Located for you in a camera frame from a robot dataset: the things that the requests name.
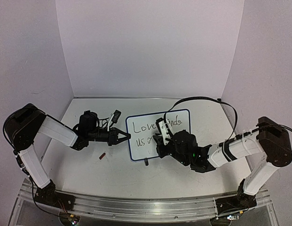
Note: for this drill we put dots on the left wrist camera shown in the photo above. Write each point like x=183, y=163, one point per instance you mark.
x=113, y=119

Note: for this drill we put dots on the aluminium front rail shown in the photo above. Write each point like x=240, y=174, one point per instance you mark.
x=150, y=210

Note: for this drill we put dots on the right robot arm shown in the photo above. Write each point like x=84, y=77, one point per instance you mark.
x=268, y=138

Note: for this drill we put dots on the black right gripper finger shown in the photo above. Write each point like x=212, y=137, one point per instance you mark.
x=160, y=147
x=158, y=136

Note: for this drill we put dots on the blue framed whiteboard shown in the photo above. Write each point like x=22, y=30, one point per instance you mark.
x=142, y=128

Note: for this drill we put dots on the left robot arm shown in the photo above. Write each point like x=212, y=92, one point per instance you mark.
x=22, y=127

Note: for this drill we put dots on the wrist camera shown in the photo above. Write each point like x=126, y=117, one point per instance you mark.
x=165, y=130
x=113, y=119

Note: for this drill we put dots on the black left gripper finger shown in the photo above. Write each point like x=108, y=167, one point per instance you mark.
x=123, y=139
x=122, y=132

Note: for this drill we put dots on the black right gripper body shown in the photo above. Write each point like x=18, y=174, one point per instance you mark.
x=180, y=158

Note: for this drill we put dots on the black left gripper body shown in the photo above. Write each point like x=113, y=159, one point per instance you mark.
x=92, y=133

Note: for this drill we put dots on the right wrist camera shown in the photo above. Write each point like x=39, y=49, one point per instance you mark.
x=165, y=130

